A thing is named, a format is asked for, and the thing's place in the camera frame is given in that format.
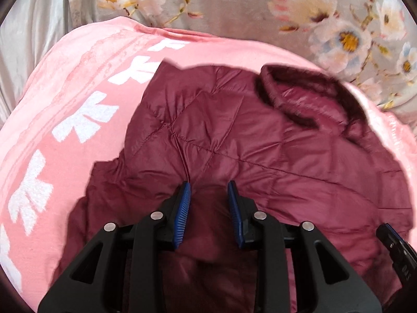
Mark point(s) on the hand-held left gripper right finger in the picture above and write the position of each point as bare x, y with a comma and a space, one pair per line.
235, 208

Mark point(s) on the pink blanket with white print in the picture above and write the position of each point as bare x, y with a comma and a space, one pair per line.
65, 104

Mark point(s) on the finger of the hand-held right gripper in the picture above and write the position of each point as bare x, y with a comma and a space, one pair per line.
389, 236

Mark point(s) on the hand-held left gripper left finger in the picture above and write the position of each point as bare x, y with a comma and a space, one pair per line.
183, 208

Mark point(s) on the grey floral bedsheet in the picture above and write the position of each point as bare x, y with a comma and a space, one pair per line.
244, 9

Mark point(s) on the maroon quilted puffer jacket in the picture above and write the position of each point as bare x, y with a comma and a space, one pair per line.
247, 143

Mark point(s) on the white satin cloth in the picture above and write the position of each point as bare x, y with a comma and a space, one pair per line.
29, 32

